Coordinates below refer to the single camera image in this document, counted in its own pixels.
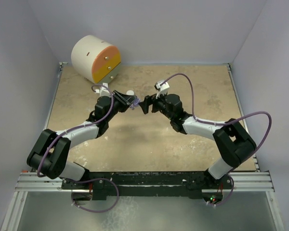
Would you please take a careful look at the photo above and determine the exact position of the aluminium frame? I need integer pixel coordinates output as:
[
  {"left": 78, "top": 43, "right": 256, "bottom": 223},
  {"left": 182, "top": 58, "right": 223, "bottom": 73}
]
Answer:
[{"left": 0, "top": 62, "right": 285, "bottom": 231}]

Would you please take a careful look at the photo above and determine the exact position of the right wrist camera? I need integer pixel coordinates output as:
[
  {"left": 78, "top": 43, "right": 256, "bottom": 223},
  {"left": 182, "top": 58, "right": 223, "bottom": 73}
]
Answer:
[{"left": 154, "top": 80, "right": 170, "bottom": 99}]

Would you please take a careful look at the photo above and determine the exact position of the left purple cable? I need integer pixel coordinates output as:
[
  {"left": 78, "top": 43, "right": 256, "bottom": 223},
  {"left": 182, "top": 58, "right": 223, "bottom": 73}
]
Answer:
[{"left": 36, "top": 84, "right": 120, "bottom": 213}]

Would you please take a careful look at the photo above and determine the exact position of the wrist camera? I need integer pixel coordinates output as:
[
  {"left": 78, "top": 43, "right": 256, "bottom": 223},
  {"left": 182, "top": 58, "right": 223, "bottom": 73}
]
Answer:
[
  {"left": 99, "top": 83, "right": 110, "bottom": 97},
  {"left": 154, "top": 80, "right": 170, "bottom": 99}
]

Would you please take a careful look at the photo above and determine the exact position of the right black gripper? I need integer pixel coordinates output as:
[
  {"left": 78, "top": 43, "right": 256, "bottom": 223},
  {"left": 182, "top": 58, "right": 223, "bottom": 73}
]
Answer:
[{"left": 139, "top": 90, "right": 173, "bottom": 120}]

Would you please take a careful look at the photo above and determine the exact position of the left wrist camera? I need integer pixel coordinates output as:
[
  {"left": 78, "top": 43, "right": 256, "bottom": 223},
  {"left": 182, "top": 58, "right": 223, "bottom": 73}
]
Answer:
[{"left": 99, "top": 83, "right": 110, "bottom": 97}]

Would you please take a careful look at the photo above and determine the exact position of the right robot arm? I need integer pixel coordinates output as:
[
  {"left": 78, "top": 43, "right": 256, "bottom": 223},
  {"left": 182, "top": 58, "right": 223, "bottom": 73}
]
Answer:
[{"left": 139, "top": 94, "right": 256, "bottom": 188}]

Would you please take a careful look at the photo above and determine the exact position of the purple earbud charging case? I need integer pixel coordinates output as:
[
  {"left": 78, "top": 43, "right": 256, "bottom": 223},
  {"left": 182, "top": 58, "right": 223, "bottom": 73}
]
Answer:
[{"left": 131, "top": 98, "right": 141, "bottom": 108}]

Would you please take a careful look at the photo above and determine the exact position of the purple cable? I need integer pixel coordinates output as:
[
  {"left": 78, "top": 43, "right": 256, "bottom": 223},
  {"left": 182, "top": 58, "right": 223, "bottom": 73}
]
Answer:
[
  {"left": 36, "top": 84, "right": 120, "bottom": 213},
  {"left": 158, "top": 73, "right": 273, "bottom": 207}
]

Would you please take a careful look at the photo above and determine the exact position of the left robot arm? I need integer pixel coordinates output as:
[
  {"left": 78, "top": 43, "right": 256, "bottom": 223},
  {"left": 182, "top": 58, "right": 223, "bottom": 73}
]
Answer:
[{"left": 26, "top": 90, "right": 138, "bottom": 189}]

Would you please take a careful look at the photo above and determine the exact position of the white earbud charging case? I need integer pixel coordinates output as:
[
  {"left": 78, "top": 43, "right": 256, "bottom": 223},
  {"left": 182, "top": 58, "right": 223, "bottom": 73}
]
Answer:
[{"left": 126, "top": 90, "right": 135, "bottom": 96}]

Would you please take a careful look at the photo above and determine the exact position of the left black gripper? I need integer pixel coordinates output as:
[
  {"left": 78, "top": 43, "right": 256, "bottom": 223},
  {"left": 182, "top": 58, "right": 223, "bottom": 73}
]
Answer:
[{"left": 105, "top": 90, "right": 136, "bottom": 122}]

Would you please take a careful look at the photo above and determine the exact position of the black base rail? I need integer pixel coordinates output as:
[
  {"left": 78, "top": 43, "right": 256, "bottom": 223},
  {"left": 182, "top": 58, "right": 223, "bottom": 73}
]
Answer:
[{"left": 62, "top": 170, "right": 234, "bottom": 202}]

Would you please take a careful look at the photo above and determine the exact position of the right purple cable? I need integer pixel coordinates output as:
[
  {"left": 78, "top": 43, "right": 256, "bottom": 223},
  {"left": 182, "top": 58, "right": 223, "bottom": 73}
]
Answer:
[{"left": 158, "top": 73, "right": 273, "bottom": 207}]

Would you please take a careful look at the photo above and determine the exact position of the round mini drawer cabinet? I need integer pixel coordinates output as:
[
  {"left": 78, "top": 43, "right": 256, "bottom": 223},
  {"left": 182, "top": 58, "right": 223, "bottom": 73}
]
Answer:
[{"left": 71, "top": 35, "right": 121, "bottom": 84}]

